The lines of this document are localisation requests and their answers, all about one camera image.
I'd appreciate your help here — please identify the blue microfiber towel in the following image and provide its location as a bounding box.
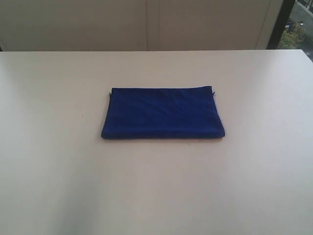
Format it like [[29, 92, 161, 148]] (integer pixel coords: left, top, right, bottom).
[[101, 86, 225, 140]]

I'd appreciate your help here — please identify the black window frame post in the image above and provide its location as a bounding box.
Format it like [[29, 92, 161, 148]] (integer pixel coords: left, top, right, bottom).
[[267, 0, 296, 49]]

